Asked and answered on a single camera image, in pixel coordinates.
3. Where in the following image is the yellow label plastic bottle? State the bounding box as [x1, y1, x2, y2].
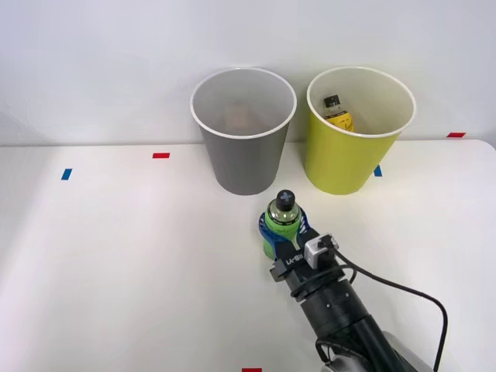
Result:
[323, 95, 357, 133]

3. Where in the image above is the tan drink can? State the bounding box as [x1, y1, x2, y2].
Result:
[223, 101, 251, 128]

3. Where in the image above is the grey plastic waste bin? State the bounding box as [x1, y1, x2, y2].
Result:
[189, 67, 298, 197]

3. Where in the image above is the green label plastic bottle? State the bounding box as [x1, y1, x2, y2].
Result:
[261, 189, 305, 260]

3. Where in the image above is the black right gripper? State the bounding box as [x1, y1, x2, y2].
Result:
[257, 210, 345, 295]

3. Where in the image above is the yellow-green plastic waste bin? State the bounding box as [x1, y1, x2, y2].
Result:
[304, 65, 418, 196]

